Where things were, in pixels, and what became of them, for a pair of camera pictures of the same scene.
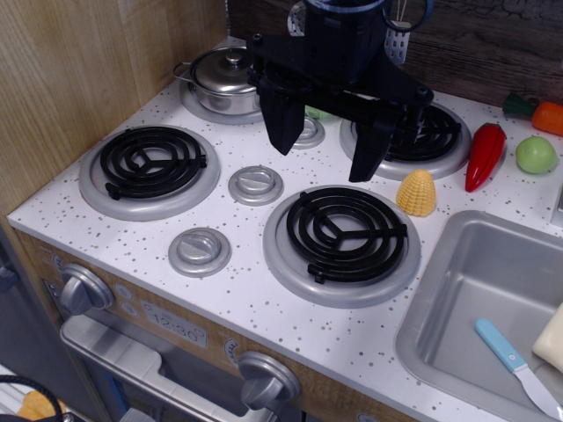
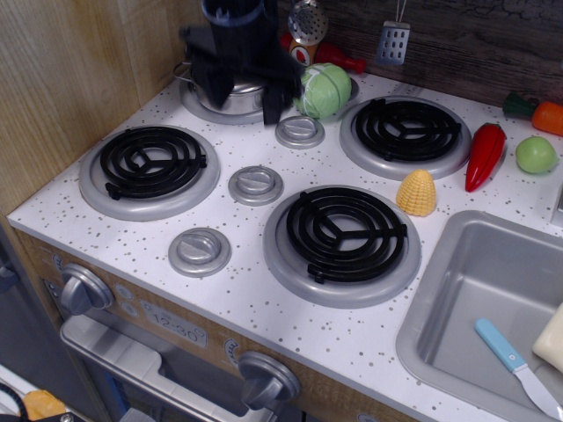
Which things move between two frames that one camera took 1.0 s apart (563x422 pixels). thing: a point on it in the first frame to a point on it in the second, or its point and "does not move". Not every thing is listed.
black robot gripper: (340, 56) to (245, 36)
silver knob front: (200, 252) does not move
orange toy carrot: (546, 116) does not move
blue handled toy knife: (534, 386) does not move
